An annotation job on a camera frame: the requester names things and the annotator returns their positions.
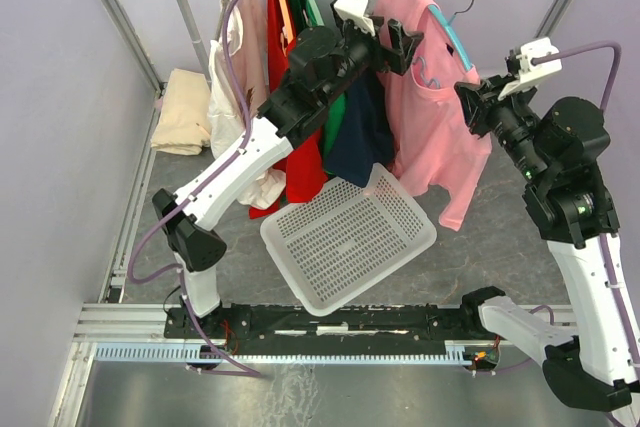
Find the red t shirt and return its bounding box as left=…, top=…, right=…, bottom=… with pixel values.
left=266, top=0, right=327, bottom=203

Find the light blue cable duct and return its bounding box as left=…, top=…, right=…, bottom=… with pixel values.
left=94, top=338, right=491, bottom=365

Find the white plastic basket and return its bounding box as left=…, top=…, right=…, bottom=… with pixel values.
left=260, top=164, right=437, bottom=317

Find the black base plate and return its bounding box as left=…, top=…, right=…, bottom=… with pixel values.
left=164, top=302, right=501, bottom=356

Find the mint green hanger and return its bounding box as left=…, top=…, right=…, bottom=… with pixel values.
left=305, top=0, right=324, bottom=26

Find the white t shirt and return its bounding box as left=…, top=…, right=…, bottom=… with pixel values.
left=206, top=0, right=287, bottom=208

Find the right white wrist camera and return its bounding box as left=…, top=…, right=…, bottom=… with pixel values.
left=498, top=37, right=562, bottom=100

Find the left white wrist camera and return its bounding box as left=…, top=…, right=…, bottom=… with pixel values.
left=333, top=0, right=377, bottom=37

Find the folded beige cloth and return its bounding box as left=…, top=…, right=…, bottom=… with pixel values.
left=150, top=69, right=211, bottom=156

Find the orange hanger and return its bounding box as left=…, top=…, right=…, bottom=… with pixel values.
left=267, top=0, right=295, bottom=57

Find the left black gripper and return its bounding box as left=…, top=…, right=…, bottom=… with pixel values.
left=319, top=15, right=425, bottom=107

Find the teal blue hanger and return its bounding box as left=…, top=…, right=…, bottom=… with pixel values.
left=413, top=0, right=475, bottom=88

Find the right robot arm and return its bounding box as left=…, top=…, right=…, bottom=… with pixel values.
left=455, top=76, right=639, bottom=426

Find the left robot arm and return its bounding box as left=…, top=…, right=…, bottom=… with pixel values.
left=152, top=17, right=424, bottom=337

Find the grey hanger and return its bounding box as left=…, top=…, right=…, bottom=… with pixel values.
left=214, top=0, right=230, bottom=42

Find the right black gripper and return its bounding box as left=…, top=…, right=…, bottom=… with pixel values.
left=453, top=72, right=551, bottom=185

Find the pink t shirt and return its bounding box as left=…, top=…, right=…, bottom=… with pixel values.
left=374, top=0, right=492, bottom=231

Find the green t shirt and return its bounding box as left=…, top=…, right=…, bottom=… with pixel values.
left=287, top=0, right=346, bottom=164

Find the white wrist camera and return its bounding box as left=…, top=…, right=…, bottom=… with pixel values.
left=333, top=0, right=377, bottom=37
left=498, top=37, right=562, bottom=100

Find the navy blue t shirt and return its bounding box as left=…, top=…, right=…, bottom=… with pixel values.
left=324, top=70, right=395, bottom=187

